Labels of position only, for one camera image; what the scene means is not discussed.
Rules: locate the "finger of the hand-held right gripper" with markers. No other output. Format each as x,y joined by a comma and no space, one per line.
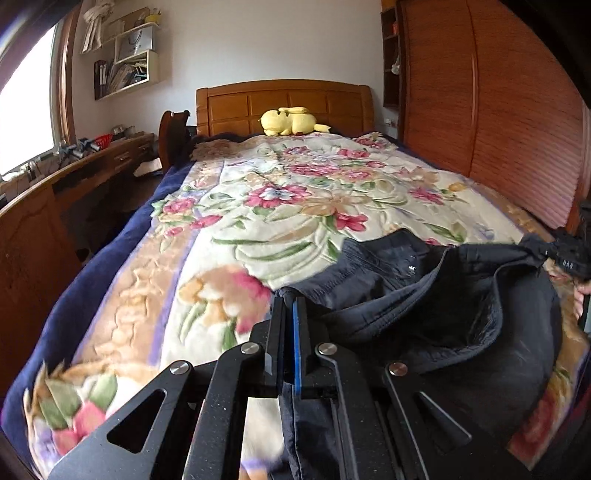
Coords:
535,249

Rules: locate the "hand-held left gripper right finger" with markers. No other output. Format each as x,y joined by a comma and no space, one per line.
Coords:
369,406

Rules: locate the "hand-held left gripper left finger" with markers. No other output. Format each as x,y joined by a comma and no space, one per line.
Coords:
221,392

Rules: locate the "black jacket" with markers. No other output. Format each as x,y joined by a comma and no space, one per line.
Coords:
438,314

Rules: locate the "person's right hand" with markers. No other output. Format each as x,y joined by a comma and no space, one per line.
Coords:
582,300

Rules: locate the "wooden slatted wardrobe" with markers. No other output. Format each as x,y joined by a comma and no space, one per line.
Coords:
498,92

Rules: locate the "floral blanket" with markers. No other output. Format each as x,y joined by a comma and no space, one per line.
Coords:
277,221

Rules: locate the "white paper sheet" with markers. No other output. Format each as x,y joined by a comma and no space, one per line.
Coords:
147,168

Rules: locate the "wooden desk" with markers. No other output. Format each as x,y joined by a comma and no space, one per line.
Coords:
32,240

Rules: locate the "wooden niche shelf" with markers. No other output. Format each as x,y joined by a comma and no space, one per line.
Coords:
391,46

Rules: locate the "wooden chair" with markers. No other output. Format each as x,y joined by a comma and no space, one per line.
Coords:
173,138

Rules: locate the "yellow plush toy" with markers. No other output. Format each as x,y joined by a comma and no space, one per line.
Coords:
288,122

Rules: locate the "red basket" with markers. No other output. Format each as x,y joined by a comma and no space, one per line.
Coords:
104,140

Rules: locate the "wooden bed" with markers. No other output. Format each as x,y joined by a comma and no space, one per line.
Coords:
231,108

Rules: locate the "row of books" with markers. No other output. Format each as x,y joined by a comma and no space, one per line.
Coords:
120,78

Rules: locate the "window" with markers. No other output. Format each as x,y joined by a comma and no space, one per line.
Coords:
27,101

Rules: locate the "white paper bag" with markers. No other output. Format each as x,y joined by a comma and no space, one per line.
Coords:
134,46

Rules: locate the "tied cream curtain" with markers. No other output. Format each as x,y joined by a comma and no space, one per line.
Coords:
97,23

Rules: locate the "white wall shelf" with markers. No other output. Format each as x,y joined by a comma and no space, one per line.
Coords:
153,67

